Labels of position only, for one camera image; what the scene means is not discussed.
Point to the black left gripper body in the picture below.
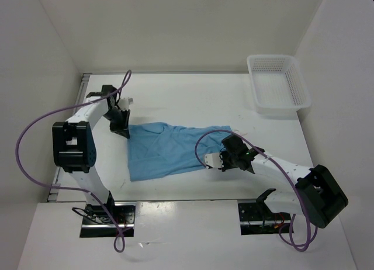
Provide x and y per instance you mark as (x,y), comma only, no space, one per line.
(118,118)

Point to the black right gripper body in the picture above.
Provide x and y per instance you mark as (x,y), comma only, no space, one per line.
(228,160)

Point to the light blue shorts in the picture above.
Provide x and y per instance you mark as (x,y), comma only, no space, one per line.
(156,150)

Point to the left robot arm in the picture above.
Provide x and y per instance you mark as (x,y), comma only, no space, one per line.
(74,148)

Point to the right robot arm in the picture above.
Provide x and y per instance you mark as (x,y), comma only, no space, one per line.
(293,187)

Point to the white plastic basket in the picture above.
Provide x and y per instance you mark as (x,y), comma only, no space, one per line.
(277,84)

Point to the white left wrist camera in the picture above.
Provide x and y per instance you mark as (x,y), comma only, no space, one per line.
(124,103)

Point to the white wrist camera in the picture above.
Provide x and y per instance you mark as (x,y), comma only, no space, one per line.
(213,160)
(124,103)

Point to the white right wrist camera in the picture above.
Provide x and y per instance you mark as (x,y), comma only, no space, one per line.
(213,160)

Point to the aluminium table edge rail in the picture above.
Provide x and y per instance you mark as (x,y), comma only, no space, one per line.
(63,134)

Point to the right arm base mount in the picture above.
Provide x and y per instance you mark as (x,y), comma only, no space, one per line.
(256,220)

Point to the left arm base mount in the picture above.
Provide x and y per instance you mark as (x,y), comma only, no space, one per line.
(100,225)

